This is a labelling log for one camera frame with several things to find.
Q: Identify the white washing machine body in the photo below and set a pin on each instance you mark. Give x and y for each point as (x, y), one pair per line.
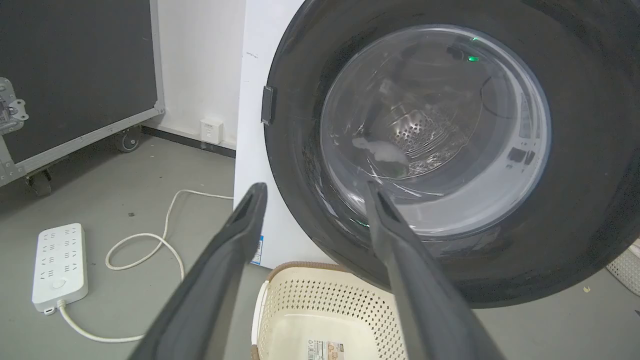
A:
(260, 100)

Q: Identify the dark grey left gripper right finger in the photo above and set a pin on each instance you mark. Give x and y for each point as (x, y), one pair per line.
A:
(425, 295)

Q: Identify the white perforated basket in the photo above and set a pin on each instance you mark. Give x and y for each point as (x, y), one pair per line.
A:
(627, 267)

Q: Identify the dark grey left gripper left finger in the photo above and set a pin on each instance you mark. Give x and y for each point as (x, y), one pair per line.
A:
(210, 290)

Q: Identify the round black washing machine door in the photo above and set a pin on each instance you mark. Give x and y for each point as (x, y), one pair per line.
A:
(575, 150)

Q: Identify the cream perforated laundry basket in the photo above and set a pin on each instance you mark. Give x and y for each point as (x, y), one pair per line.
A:
(325, 310)

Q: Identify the white wall socket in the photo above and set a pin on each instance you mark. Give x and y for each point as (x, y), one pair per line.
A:
(211, 131)

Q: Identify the white power strip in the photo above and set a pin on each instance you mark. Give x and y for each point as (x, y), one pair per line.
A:
(60, 267)

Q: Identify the black flight case with castors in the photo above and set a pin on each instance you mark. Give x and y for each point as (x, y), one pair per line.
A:
(75, 70)

